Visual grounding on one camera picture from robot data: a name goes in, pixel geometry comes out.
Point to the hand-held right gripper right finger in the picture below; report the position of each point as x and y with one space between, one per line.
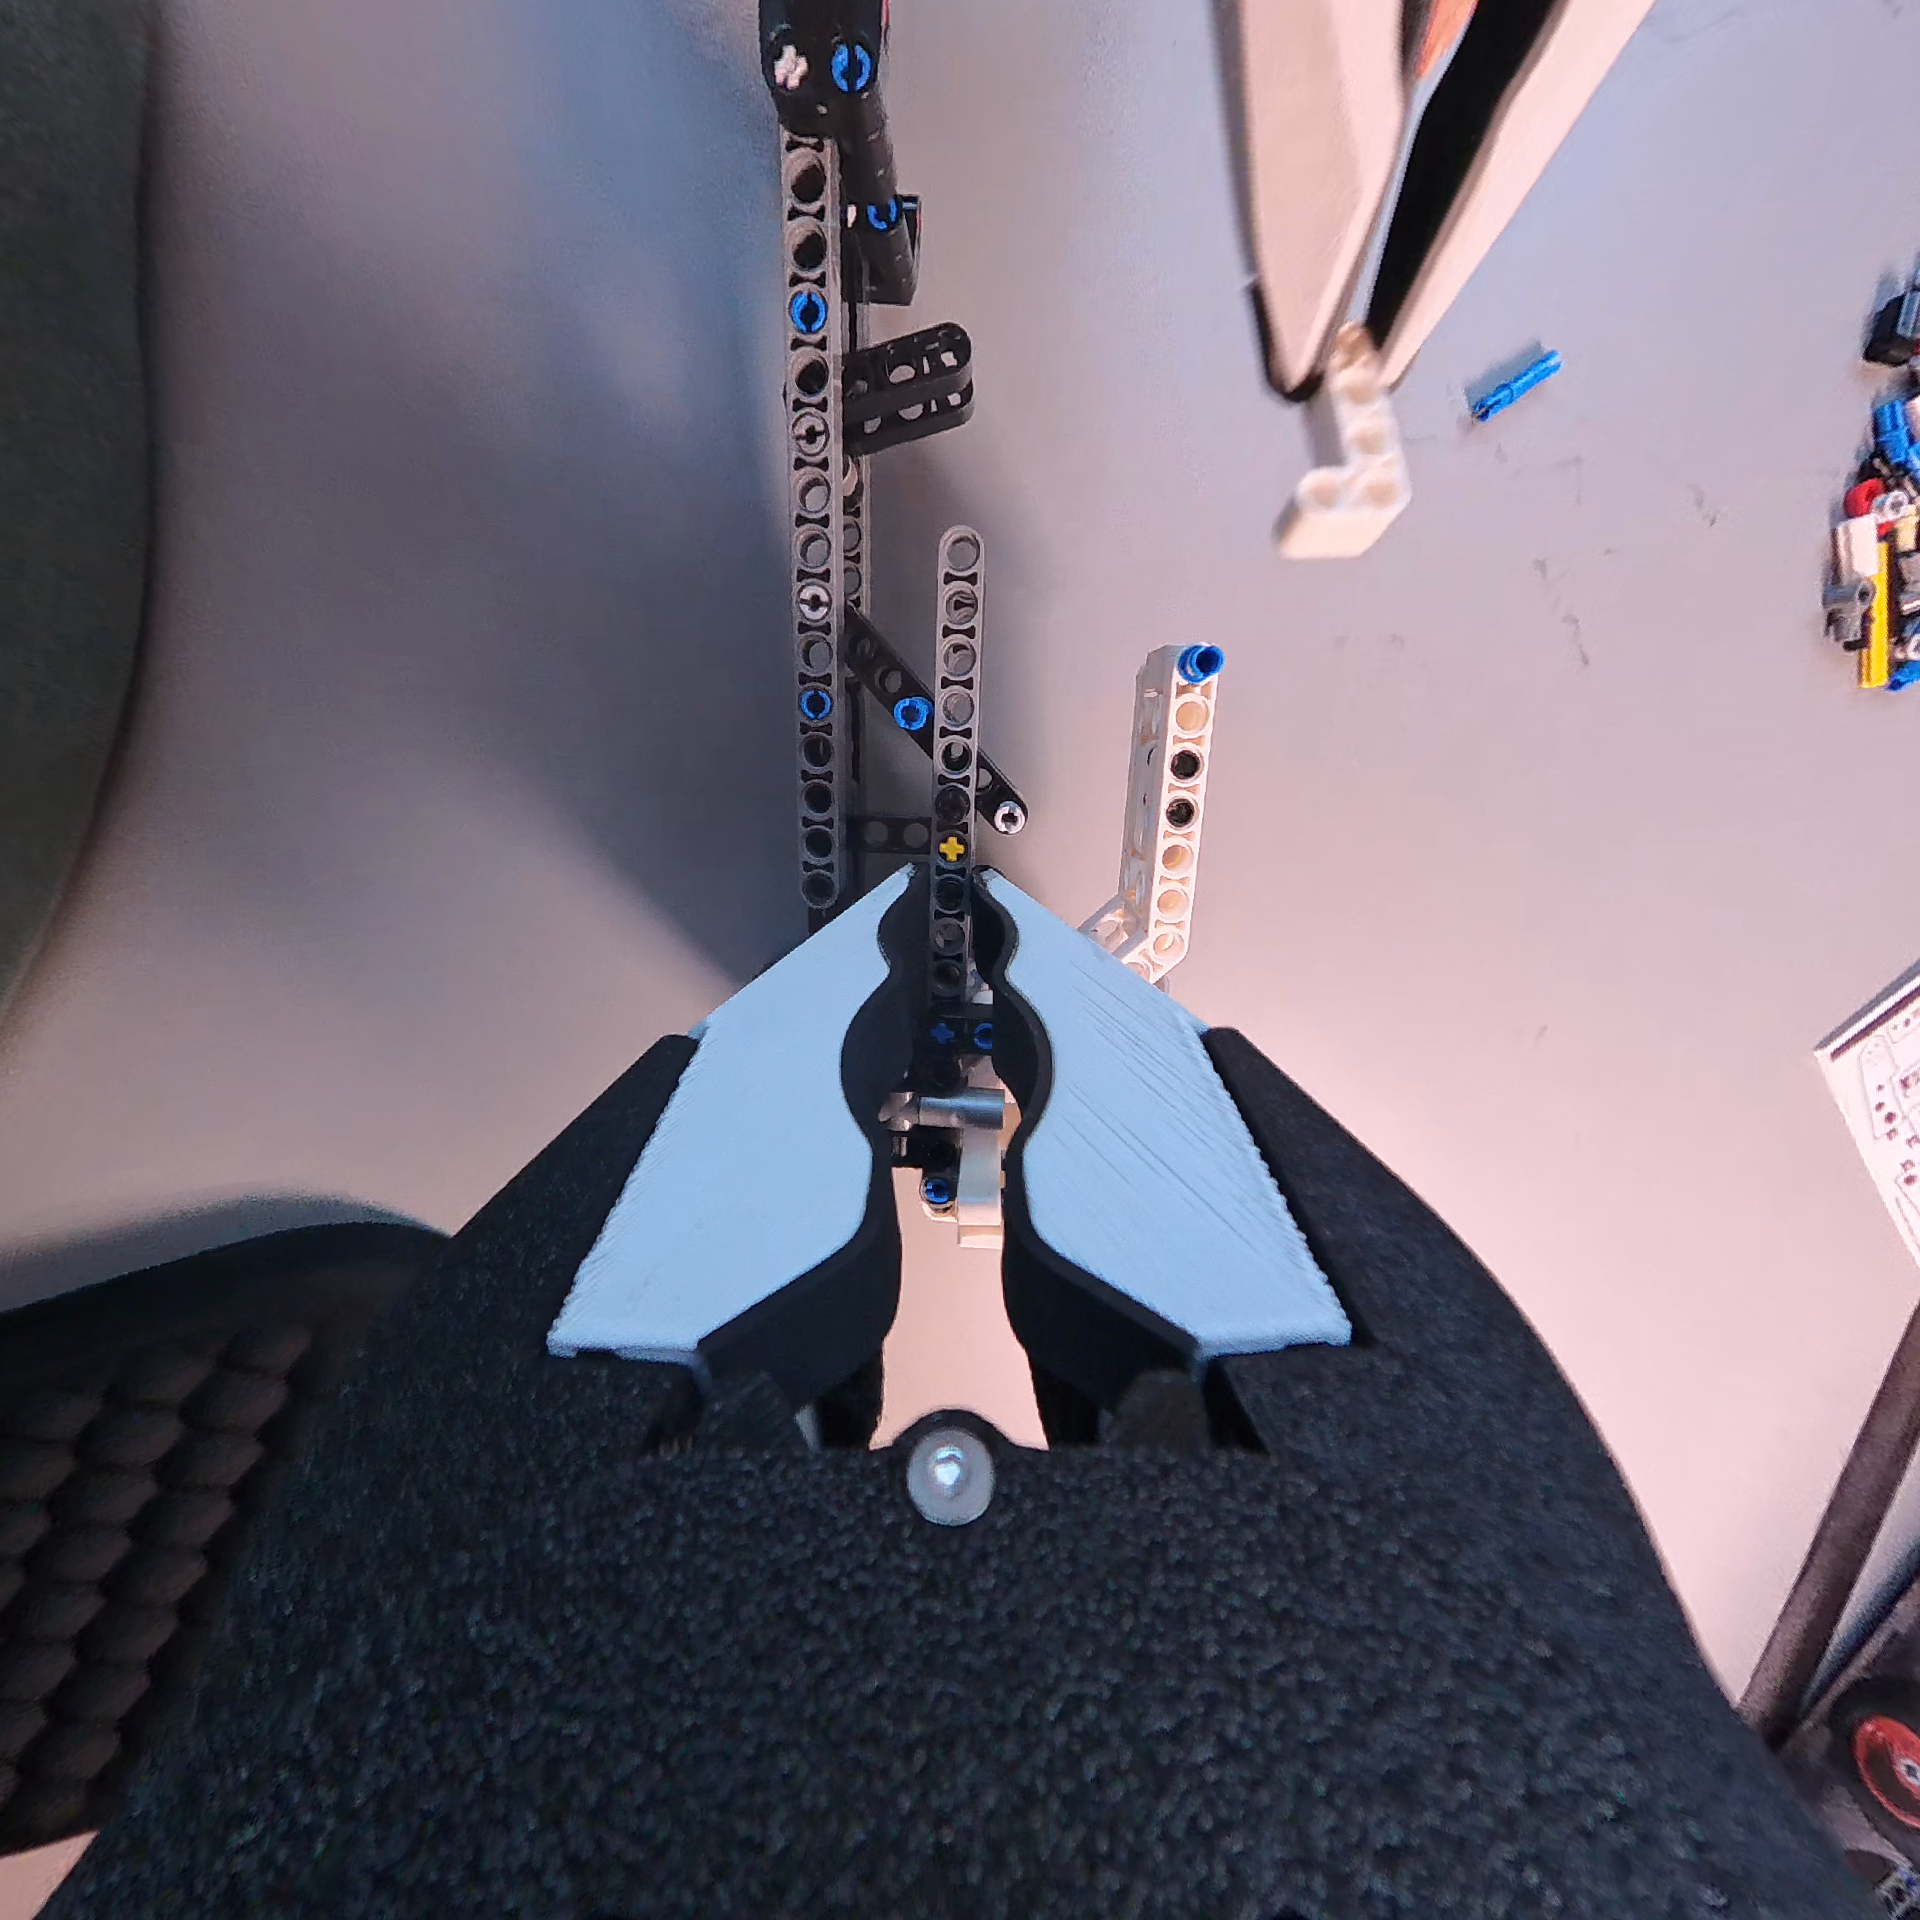
1188 1202

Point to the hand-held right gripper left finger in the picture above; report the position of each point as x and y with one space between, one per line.
736 1202

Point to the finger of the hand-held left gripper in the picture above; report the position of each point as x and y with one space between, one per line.
1307 151
1537 135

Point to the toy brick model car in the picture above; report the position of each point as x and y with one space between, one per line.
812 452

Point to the blue brick pin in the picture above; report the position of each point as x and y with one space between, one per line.
1513 386

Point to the white angled brick piece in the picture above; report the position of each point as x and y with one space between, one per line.
1351 480

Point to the pile of small brick pieces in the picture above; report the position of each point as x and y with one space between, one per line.
1884 510

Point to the black mesh chair seat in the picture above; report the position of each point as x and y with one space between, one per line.
121 1500

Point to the sticker sheet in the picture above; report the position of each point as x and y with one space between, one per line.
1884 1112

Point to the dark metal pole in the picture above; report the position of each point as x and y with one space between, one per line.
1831 1576

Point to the person's green sweatshirt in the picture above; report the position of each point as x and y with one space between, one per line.
47 452

